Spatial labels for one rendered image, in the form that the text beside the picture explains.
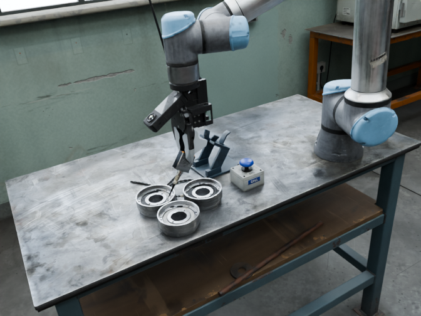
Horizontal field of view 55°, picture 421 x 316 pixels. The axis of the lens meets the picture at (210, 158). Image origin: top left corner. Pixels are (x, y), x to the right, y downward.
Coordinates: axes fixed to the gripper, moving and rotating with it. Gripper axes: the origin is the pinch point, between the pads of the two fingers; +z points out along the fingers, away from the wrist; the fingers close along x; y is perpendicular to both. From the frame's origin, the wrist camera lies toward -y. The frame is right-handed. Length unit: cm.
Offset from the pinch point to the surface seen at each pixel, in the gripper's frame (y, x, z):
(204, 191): 4.0, -1.3, 11.5
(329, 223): 47, -9, 38
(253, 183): 17.0, -6.4, 11.6
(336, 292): 49, -13, 69
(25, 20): -6, 150, -19
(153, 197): -8.8, 4.4, 10.9
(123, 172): -9.0, 26.5, 13.3
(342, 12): 208, 131, 6
